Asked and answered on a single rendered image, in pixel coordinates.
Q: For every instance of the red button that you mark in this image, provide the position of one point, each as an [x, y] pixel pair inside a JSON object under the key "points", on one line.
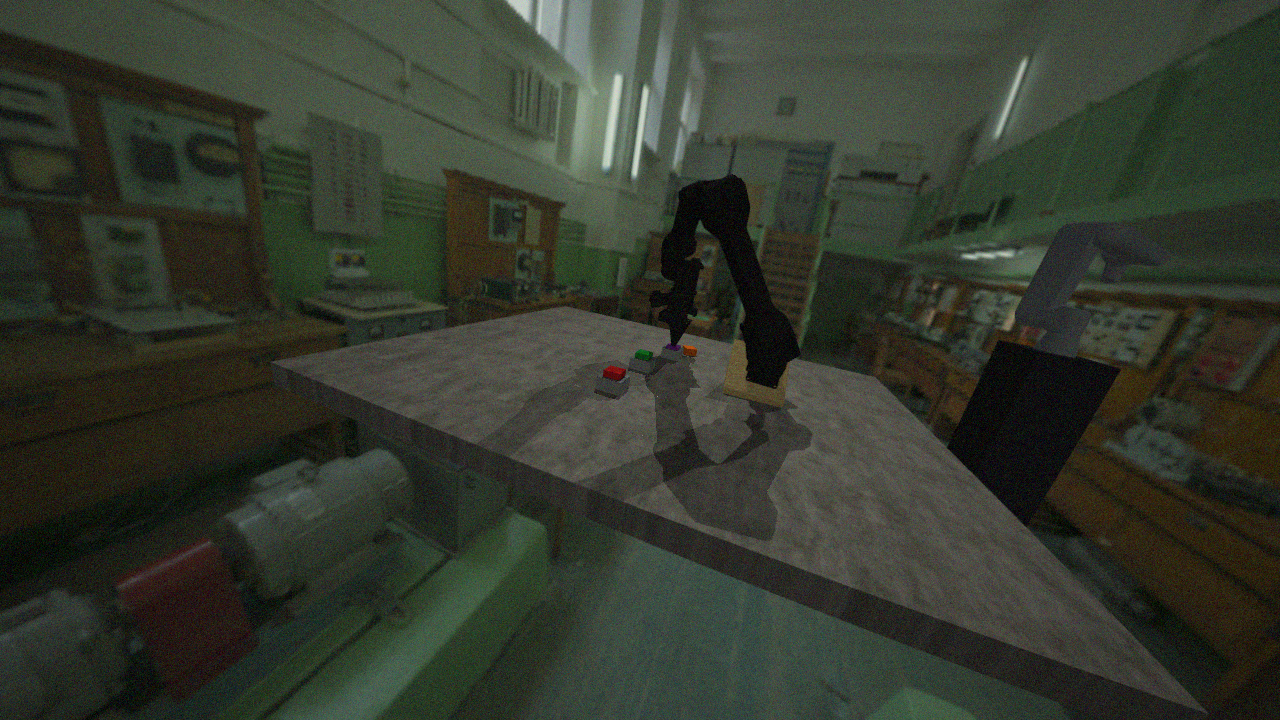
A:
{"points": [[613, 380]]}

